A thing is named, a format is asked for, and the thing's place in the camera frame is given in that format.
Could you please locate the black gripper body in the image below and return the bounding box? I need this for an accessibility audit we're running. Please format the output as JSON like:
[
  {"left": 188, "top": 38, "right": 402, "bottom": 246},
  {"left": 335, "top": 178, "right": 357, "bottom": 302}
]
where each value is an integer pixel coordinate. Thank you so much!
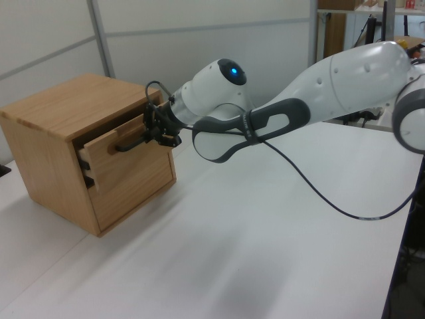
[{"left": 156, "top": 102, "right": 183, "bottom": 136}]

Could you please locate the wooden drawer with black handle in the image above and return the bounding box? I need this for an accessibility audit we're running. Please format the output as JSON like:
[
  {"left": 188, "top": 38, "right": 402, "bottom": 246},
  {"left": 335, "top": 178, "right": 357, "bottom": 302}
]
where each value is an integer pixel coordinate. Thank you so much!
[{"left": 78, "top": 112, "right": 175, "bottom": 193}]

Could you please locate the wooden drawer with groove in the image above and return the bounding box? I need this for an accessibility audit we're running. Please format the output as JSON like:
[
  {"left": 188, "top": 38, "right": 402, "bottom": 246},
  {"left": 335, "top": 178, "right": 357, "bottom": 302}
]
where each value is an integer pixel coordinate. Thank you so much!
[{"left": 88, "top": 152, "right": 177, "bottom": 233}]

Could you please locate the pale wooden drawer cabinet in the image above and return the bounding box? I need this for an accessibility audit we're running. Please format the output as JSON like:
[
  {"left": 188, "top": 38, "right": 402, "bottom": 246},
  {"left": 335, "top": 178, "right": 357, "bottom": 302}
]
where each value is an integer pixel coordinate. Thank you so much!
[{"left": 0, "top": 73, "right": 177, "bottom": 237}]

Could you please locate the brown wooden cabinet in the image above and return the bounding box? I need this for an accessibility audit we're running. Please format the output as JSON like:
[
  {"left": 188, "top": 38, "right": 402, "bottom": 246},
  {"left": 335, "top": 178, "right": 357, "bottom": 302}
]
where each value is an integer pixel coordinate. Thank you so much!
[{"left": 323, "top": 13, "right": 347, "bottom": 60}]

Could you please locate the brown cardboard box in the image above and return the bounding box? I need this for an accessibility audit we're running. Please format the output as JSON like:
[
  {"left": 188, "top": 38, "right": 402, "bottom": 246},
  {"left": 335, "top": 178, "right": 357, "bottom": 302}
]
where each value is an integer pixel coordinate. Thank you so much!
[{"left": 317, "top": 0, "right": 362, "bottom": 11}]

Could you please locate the dark vertical pole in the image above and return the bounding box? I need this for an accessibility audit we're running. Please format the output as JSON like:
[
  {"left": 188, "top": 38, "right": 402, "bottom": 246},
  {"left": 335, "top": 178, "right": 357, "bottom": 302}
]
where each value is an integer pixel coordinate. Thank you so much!
[{"left": 381, "top": 0, "right": 396, "bottom": 43}]

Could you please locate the black velcro strap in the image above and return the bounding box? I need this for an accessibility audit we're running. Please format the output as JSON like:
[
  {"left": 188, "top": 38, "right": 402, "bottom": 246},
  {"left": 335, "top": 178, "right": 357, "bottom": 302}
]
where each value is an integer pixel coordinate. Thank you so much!
[{"left": 240, "top": 110, "right": 264, "bottom": 148}]

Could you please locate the grey partition post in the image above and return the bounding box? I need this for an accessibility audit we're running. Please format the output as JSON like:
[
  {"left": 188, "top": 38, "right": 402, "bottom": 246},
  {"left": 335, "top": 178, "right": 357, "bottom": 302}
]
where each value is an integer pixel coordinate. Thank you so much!
[{"left": 306, "top": 0, "right": 320, "bottom": 67}]

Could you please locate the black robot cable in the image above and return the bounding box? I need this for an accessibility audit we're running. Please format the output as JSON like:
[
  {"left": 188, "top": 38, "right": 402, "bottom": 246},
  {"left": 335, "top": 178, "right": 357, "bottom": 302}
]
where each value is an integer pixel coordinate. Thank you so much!
[{"left": 145, "top": 80, "right": 418, "bottom": 222}]

